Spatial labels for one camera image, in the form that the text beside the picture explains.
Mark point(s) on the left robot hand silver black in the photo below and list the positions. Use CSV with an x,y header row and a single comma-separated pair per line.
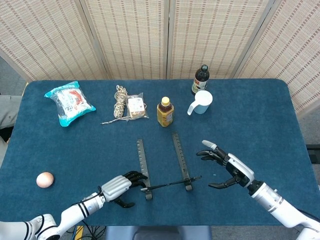
x,y
116,186

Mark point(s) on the dark sauce bottle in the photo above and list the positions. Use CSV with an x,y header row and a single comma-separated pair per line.
x,y
200,80

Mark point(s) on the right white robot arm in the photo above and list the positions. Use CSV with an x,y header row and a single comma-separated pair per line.
x,y
275,200

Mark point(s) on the yellow tea bottle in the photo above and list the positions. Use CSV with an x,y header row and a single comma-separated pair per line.
x,y
165,115

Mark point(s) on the blue table cloth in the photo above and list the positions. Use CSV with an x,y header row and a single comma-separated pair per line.
x,y
87,150

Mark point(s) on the yellow floor strip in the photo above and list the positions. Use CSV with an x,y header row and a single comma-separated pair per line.
x,y
79,232

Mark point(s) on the teal snack bag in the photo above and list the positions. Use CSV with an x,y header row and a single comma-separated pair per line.
x,y
70,102

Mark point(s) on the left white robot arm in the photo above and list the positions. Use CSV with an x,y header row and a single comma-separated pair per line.
x,y
72,213

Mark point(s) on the black folding laptop stand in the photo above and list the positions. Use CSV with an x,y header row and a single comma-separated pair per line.
x,y
142,160

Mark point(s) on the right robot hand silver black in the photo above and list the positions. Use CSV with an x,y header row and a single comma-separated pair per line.
x,y
240,170

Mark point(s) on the bread in clear wrapper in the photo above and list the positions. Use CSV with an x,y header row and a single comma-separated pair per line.
x,y
136,107

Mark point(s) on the bamboo folding screen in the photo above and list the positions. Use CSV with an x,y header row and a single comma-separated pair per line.
x,y
130,37

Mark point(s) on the brown egg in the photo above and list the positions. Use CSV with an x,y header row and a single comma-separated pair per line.
x,y
45,179

